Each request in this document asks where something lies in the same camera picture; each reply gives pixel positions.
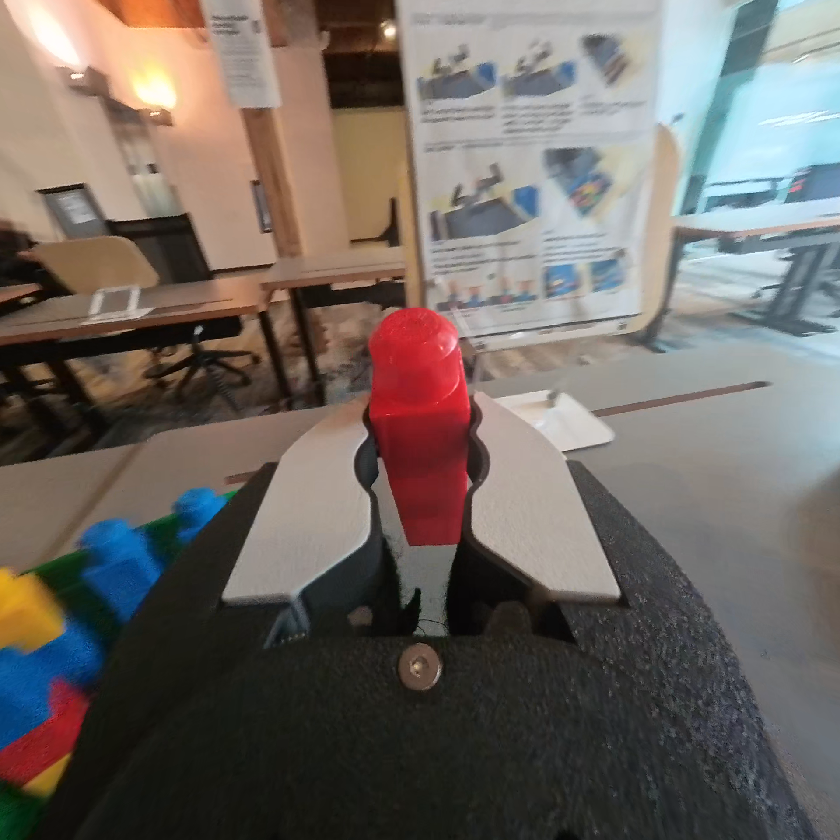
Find black office chair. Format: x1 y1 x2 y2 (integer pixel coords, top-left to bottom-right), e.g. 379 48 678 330
144 328 260 411

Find wooden desk black legs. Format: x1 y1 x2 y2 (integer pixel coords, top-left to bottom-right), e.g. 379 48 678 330
262 246 411 408
0 276 277 421
669 197 840 339

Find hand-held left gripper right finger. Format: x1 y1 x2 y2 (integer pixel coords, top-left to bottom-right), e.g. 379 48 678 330
465 390 623 605

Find clear acrylic sign holder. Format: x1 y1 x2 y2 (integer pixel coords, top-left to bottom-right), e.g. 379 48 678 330
79 282 156 328

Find laminated instruction sheet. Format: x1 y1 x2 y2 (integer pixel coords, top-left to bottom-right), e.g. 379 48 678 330
397 0 664 339

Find red toy block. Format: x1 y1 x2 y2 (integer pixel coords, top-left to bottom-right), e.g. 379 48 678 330
0 679 93 788
366 308 475 547

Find yellow toy block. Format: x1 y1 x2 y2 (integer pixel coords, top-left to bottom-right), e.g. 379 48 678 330
0 567 67 652
20 751 74 798

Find rounded wooden board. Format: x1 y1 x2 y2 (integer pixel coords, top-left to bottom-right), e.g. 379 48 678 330
29 236 158 296

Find green plastic bin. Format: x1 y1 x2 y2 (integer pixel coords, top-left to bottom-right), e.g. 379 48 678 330
0 489 237 840

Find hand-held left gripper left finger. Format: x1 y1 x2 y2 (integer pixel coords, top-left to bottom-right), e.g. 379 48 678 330
220 394 385 644

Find white paper notice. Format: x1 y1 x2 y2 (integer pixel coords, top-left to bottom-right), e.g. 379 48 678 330
200 0 283 109

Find instruction poster board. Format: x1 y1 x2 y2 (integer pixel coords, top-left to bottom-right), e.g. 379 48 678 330
394 121 685 345

